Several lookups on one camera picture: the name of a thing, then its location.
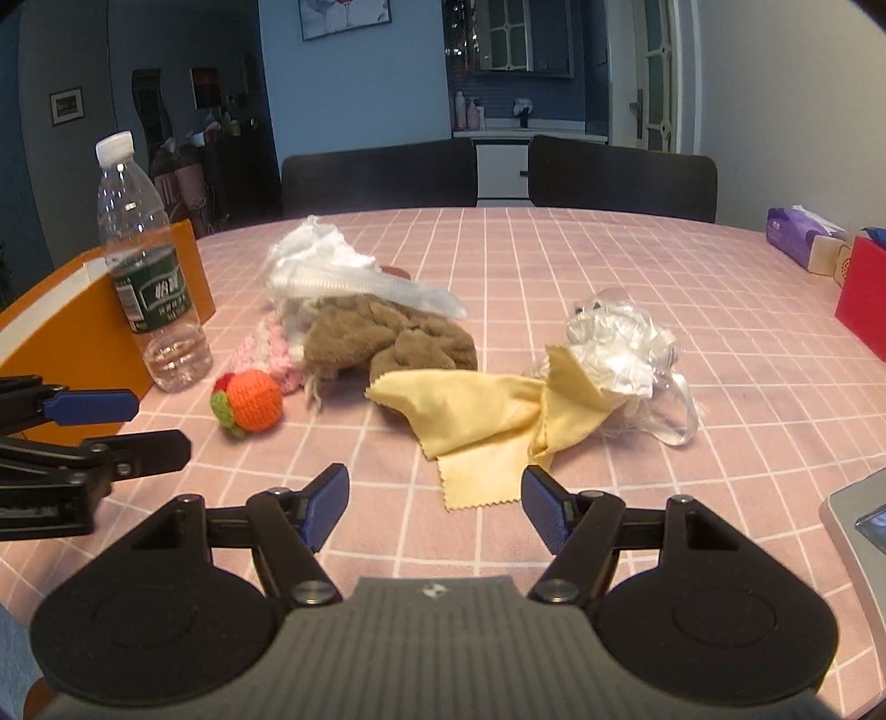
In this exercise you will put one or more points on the pink knitted cloth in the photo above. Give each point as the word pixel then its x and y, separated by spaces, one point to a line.
pixel 277 353

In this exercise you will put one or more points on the wine glass wall picture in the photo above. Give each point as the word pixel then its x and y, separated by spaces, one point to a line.
pixel 346 17

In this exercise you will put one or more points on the yellow cloth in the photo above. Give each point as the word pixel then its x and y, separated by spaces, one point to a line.
pixel 484 422

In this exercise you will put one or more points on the small framed picture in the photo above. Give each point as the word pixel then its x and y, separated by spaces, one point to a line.
pixel 67 106

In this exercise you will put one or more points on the dark sideboard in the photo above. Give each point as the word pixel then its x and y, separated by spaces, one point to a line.
pixel 239 180

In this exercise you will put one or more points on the orange crochet fruit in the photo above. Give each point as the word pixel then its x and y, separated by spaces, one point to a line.
pixel 253 401

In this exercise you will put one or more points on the purple tissue pack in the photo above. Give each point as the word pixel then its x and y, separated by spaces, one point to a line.
pixel 796 232

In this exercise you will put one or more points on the white door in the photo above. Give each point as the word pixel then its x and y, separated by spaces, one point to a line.
pixel 654 76

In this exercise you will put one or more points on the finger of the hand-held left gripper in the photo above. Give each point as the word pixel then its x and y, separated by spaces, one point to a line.
pixel 90 406
pixel 152 446

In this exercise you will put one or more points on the grey device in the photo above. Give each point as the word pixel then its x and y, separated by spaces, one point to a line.
pixel 855 526

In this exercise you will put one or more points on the orange cardboard box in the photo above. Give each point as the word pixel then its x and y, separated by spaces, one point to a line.
pixel 69 346

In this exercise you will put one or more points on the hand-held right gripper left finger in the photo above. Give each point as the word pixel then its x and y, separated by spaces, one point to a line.
pixel 325 505

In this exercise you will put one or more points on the brown fluffy towel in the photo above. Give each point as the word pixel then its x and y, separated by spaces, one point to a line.
pixel 367 332

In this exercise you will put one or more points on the red box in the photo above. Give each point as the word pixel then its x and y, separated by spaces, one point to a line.
pixel 865 291

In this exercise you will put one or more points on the white cabinet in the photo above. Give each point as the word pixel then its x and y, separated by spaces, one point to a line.
pixel 502 169

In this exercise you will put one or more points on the clear plastic water bottle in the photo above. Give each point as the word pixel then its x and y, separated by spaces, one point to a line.
pixel 149 277

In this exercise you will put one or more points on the small beige box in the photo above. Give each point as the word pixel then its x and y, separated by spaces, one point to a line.
pixel 830 259

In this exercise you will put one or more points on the pink checked tablecloth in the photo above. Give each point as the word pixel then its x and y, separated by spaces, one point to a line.
pixel 484 263

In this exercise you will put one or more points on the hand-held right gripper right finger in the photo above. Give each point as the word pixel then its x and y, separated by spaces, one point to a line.
pixel 547 512

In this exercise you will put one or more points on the pink bag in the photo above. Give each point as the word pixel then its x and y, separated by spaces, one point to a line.
pixel 181 187

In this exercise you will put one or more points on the black chair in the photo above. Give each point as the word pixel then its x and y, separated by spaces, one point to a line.
pixel 377 180
pixel 623 180

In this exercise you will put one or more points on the clear plastic bag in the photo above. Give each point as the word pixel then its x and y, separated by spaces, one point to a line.
pixel 616 346

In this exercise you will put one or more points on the white diaper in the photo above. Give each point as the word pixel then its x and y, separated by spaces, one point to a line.
pixel 360 285

